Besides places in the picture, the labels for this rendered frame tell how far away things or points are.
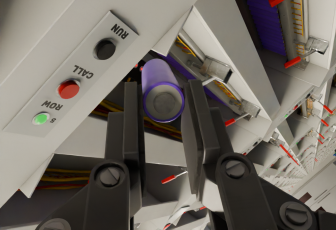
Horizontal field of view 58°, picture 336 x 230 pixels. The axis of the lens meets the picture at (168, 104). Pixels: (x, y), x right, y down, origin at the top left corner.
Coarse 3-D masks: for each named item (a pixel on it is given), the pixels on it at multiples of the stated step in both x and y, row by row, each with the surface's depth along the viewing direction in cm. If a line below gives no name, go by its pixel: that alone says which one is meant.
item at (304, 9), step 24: (240, 0) 60; (264, 0) 56; (288, 0) 52; (312, 0) 51; (264, 24) 66; (288, 24) 58; (312, 24) 59; (264, 48) 85; (288, 48) 70; (312, 48) 65; (288, 72) 80; (312, 72) 78
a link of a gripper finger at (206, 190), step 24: (192, 96) 12; (192, 120) 11; (216, 120) 12; (192, 144) 11; (216, 144) 10; (192, 168) 11; (192, 192) 12; (216, 192) 10; (264, 192) 10; (288, 216) 9; (312, 216) 9
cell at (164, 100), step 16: (144, 64) 18; (160, 64) 16; (144, 80) 14; (160, 80) 13; (176, 80) 14; (144, 96) 13; (160, 96) 12; (176, 96) 13; (160, 112) 13; (176, 112) 13
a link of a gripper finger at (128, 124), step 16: (128, 96) 12; (112, 112) 12; (128, 112) 11; (112, 128) 12; (128, 128) 10; (112, 144) 11; (128, 144) 10; (144, 144) 13; (128, 160) 10; (144, 160) 10; (144, 176) 11; (80, 192) 9; (144, 192) 11; (64, 208) 9; (80, 208) 9; (48, 224) 8; (64, 224) 9; (80, 224) 9
